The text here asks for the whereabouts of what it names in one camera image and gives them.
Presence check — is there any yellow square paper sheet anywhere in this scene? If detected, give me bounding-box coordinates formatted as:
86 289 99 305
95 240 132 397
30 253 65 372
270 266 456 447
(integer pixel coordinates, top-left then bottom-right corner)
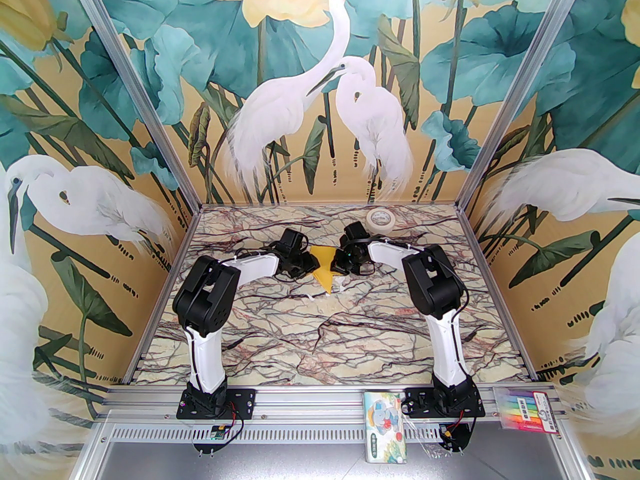
309 246 337 296

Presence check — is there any masking tape roll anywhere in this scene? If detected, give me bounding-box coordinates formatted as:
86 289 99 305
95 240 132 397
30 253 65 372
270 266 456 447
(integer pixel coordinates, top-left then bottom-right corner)
366 208 397 233

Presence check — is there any perforated metal strip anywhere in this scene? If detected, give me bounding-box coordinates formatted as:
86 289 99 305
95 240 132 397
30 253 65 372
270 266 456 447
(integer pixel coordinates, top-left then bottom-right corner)
97 422 563 443

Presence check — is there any cartoon print tissue pack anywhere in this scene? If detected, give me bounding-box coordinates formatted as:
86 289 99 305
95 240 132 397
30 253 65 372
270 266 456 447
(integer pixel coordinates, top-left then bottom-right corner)
361 391 407 465

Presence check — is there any clear plastic bag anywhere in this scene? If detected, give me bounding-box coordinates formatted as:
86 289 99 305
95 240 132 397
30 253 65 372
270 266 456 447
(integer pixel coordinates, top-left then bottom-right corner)
407 415 443 461

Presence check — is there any pack of coloured markers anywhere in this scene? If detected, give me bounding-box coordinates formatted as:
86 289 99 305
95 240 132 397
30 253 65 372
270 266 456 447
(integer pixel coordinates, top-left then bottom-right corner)
492 387 564 437

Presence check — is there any left black wrist camera box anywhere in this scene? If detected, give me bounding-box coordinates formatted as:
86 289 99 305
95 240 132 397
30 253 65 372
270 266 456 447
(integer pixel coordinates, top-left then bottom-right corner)
277 228 307 254

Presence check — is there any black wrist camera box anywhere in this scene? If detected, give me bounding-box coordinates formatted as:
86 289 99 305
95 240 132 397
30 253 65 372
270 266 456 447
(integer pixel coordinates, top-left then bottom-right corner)
340 221 370 244
277 228 307 254

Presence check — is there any right black wrist camera box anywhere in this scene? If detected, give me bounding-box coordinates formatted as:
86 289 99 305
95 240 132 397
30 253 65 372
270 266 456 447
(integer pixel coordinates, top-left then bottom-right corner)
340 221 370 244

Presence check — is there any aluminium table side rail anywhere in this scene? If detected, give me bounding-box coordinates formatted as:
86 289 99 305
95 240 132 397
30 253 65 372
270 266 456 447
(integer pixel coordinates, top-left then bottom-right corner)
120 207 203 385
456 207 540 384

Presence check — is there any aluminium frame rail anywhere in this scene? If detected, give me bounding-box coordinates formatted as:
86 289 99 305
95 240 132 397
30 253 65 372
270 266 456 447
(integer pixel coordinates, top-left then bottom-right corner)
95 383 573 421

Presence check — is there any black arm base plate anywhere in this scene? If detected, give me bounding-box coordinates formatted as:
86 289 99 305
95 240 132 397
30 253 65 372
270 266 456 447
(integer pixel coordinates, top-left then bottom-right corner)
402 387 487 420
177 387 257 422

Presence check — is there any red black power cable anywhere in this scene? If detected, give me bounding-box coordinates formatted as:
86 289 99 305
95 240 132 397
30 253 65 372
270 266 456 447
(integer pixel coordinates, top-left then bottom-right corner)
439 408 482 443
220 402 247 442

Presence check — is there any black curved bracket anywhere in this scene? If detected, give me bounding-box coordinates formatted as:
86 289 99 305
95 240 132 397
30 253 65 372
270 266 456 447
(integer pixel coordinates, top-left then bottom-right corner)
436 418 477 455

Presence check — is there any aluminium frame post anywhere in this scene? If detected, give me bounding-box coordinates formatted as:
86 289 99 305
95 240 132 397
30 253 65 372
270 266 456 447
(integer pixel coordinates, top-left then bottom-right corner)
64 0 202 210
457 0 594 210

